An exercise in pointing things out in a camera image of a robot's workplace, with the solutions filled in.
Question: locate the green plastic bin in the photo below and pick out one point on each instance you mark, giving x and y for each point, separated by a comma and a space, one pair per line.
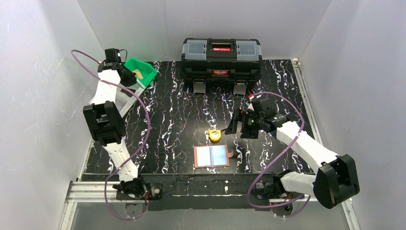
148, 71

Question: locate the yellow tape measure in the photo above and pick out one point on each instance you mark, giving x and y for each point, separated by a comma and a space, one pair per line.
215, 135

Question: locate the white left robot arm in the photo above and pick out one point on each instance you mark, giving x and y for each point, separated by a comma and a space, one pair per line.
103, 118

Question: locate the pink leather card holder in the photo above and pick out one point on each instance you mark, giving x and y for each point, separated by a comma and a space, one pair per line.
211, 156

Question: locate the black toolbox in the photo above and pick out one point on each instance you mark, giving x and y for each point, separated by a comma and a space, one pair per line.
227, 63

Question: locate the white bin near green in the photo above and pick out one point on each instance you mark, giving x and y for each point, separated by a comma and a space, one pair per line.
125, 100

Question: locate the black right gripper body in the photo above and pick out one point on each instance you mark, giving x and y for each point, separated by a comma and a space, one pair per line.
239, 121

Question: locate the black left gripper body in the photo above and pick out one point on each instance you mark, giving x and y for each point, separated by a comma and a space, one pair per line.
129, 76

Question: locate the aluminium frame rail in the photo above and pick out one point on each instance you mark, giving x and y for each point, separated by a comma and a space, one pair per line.
194, 205

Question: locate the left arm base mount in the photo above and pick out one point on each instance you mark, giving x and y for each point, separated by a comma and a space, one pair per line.
137, 189

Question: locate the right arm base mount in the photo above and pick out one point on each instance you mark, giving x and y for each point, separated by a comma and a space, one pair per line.
272, 190

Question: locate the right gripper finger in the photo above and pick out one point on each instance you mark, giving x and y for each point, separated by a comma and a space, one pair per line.
249, 129
236, 118

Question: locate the orange credit card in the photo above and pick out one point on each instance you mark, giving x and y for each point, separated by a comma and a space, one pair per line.
138, 74

